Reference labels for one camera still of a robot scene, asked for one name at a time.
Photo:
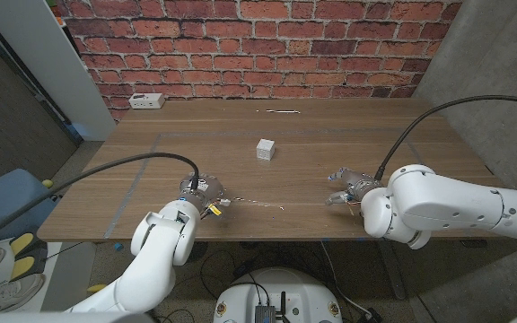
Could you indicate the blue grey container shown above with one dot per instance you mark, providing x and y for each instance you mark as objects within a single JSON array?
[{"x": 7, "y": 202}]

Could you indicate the red brick printed backdrop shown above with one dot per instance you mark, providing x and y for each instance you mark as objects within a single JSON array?
[{"x": 258, "y": 45}]

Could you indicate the small silver electronics box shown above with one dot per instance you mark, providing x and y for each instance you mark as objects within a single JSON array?
[{"x": 265, "y": 314}]

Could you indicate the yellow banana toy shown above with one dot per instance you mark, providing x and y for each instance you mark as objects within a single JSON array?
[{"x": 96, "y": 288}]

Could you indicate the small yellow ball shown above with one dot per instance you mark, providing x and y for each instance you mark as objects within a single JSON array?
[{"x": 47, "y": 183}]

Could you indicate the black item with yellow pads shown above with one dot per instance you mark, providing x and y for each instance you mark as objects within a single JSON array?
[{"x": 20, "y": 242}]

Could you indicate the small white box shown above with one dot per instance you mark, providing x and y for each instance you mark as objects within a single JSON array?
[{"x": 265, "y": 150}]

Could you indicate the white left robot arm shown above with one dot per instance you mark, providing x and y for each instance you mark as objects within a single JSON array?
[{"x": 160, "y": 251}]

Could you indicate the small blue block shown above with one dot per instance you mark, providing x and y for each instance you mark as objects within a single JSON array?
[{"x": 119, "y": 247}]

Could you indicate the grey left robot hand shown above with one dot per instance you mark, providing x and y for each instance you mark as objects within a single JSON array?
[{"x": 204, "y": 193}]

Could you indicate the white robot torso base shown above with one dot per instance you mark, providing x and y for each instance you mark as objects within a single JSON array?
[{"x": 285, "y": 287}]

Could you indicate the white power strip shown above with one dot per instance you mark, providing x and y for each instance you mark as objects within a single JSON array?
[{"x": 146, "y": 101}]

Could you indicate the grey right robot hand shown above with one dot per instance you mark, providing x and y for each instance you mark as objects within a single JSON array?
[{"x": 357, "y": 184}]

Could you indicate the grey table leg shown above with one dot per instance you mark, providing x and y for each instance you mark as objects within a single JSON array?
[{"x": 391, "y": 273}]

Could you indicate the clear cellophane sheet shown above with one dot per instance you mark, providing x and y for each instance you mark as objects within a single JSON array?
[{"x": 263, "y": 204}]

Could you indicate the white partition panel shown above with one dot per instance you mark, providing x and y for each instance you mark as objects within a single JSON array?
[{"x": 47, "y": 58}]

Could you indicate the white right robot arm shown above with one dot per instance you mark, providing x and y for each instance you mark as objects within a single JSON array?
[{"x": 447, "y": 202}]

